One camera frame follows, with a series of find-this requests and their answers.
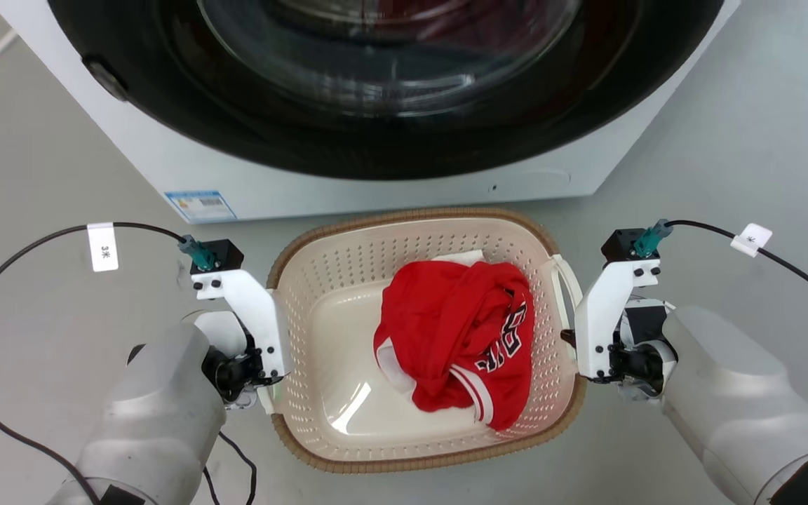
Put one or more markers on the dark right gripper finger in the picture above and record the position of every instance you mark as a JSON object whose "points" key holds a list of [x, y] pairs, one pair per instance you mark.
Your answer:
{"points": [[569, 339]]}

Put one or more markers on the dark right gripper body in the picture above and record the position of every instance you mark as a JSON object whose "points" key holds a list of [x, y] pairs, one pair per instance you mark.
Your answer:
{"points": [[639, 365]]}

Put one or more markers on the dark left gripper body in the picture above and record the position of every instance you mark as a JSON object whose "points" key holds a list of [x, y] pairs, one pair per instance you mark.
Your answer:
{"points": [[234, 375]]}

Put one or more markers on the beige perforated laundry basket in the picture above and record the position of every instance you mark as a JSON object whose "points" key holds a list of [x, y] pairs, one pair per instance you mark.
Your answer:
{"points": [[348, 393]]}

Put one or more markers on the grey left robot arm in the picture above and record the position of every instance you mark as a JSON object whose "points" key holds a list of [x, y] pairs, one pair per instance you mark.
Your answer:
{"points": [[158, 421]]}

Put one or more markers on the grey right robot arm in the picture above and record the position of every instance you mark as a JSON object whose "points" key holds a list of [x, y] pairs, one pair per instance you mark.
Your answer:
{"points": [[734, 393]]}

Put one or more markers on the red basketball jersey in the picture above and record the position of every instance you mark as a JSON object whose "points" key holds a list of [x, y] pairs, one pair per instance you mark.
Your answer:
{"points": [[439, 322]]}

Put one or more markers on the white cloth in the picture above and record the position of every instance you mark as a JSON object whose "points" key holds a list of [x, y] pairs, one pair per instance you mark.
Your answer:
{"points": [[463, 257]]}

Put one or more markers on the blue white energy label sticker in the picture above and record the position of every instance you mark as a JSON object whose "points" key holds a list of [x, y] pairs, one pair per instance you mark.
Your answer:
{"points": [[200, 206]]}

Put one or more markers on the white front-load washing machine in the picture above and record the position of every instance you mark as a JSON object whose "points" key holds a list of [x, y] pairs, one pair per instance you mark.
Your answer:
{"points": [[165, 161]]}

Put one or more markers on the black round washer door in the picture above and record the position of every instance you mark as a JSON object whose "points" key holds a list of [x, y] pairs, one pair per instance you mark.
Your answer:
{"points": [[376, 147]]}

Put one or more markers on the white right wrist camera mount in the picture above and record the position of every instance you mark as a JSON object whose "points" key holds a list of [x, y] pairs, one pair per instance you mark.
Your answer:
{"points": [[597, 315]]}

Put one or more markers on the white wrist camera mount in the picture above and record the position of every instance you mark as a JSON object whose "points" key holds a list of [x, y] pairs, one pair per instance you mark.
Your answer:
{"points": [[253, 301], [597, 315]]}

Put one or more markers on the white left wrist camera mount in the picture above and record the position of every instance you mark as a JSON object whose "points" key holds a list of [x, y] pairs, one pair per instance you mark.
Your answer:
{"points": [[253, 301]]}

